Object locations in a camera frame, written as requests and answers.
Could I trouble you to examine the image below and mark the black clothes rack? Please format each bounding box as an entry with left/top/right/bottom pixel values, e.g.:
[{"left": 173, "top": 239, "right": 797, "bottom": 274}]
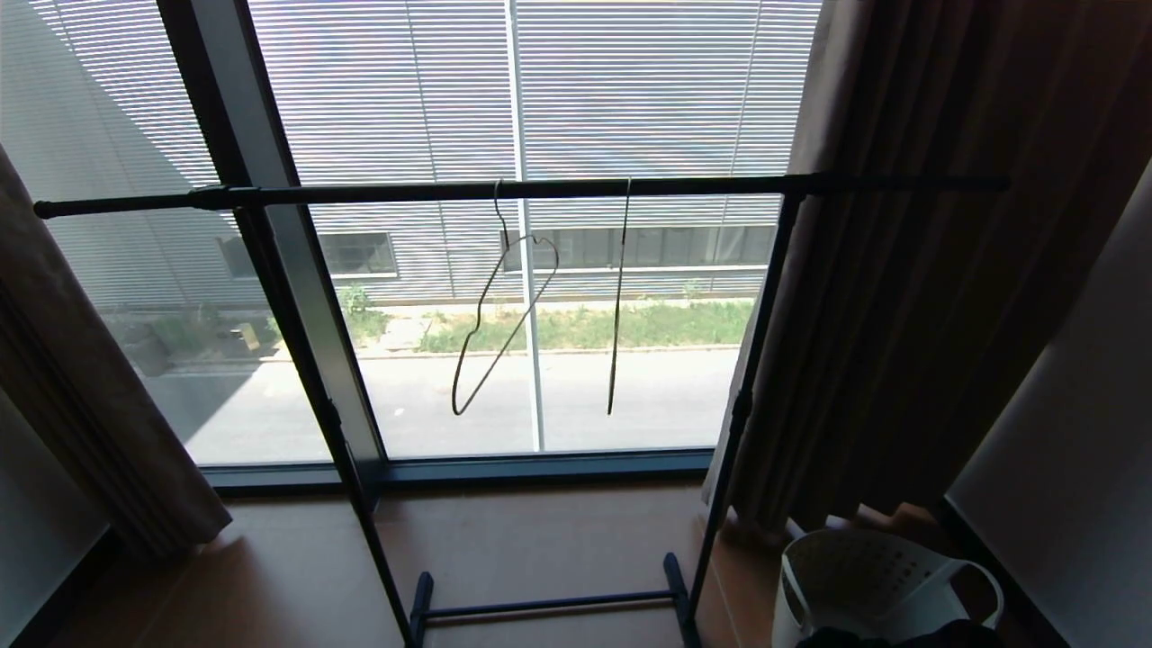
[{"left": 34, "top": 173, "right": 1011, "bottom": 648}]

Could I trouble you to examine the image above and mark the pink clothes hanger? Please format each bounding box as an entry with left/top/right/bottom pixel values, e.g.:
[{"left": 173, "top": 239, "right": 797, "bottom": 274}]
[
  {"left": 607, "top": 177, "right": 634, "bottom": 417},
  {"left": 451, "top": 179, "right": 561, "bottom": 418}
]

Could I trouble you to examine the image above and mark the white laundry basket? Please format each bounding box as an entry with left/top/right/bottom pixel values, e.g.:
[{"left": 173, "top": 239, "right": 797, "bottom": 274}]
[{"left": 771, "top": 527, "right": 1006, "bottom": 648}]

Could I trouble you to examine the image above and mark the window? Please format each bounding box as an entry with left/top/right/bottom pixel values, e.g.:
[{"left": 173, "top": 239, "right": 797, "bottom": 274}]
[{"left": 0, "top": 0, "right": 825, "bottom": 492}]

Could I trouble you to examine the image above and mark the black garment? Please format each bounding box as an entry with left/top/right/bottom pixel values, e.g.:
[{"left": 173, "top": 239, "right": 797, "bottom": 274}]
[{"left": 796, "top": 619, "right": 1005, "bottom": 648}]

